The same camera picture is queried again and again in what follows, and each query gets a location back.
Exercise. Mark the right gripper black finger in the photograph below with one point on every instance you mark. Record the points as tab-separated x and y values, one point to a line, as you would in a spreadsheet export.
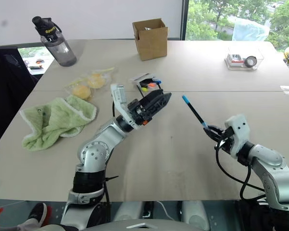
210	135
212	128

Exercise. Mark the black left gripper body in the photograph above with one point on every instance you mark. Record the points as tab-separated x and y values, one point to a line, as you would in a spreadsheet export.
140	110

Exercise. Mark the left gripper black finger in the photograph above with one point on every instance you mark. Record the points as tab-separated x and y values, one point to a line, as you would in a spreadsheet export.
154	95
159	103

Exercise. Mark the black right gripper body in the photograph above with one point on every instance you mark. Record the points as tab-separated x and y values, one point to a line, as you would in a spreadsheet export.
224	143

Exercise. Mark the black pen with blue cap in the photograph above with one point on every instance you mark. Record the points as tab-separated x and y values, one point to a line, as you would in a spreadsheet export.
194	112

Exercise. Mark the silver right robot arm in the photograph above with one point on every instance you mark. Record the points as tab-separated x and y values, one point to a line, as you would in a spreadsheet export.
276	173

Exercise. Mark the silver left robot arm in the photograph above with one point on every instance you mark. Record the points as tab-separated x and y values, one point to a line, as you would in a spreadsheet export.
93	154

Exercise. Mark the clear pen case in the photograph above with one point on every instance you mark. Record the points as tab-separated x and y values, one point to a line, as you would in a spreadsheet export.
140	80

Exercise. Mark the orange marker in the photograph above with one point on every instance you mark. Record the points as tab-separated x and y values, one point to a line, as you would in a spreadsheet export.
152	85

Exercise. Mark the yellow marker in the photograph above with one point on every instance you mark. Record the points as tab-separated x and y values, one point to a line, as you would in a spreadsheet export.
144	89

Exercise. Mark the blue marker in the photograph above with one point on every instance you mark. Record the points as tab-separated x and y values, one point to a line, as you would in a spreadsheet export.
159	82

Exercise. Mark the brown cardboard box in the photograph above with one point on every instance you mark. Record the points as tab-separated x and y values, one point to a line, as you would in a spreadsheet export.
151	45

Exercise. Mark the yellow round bun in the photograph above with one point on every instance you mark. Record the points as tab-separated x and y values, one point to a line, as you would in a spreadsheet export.
81	92
96	80

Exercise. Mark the clear plastic bag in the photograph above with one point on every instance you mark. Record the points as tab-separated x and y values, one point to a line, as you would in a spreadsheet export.
86	83

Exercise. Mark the red and white box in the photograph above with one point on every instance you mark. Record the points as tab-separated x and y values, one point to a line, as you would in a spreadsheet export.
234	60

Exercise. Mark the silver rounded robot leg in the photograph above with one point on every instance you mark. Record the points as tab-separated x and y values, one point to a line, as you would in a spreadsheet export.
194	214
128	210

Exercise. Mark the grey tape roll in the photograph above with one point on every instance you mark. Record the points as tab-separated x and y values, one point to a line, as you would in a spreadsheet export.
250	61

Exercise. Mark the clear plastic container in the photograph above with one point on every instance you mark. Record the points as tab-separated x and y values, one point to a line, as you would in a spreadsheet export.
245	51

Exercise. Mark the green towel with white trim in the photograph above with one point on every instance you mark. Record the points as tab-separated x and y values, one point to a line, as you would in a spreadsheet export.
50	120

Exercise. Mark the grey sports water bottle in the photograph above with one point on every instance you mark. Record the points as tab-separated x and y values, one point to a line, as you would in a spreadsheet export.
60	49

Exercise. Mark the light blue plastic bag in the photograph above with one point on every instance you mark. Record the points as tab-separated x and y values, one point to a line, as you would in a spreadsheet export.
250	30

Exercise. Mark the silver robot torso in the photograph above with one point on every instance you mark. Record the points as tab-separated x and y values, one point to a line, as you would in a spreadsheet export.
144	225

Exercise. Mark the black office chair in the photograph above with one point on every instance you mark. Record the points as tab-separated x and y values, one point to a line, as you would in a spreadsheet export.
9	84

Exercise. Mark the black and white shoe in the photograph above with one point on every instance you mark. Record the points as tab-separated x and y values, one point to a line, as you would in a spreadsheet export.
37	214

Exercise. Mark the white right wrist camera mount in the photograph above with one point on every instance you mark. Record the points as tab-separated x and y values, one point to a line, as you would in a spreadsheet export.
239	131

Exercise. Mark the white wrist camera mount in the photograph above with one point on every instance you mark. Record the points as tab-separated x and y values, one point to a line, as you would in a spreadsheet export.
239	131
119	96

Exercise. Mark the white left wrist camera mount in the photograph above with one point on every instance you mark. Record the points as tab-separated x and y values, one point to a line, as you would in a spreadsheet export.
119	96

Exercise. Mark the black window frame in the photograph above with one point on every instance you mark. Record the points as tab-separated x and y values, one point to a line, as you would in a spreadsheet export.
184	19

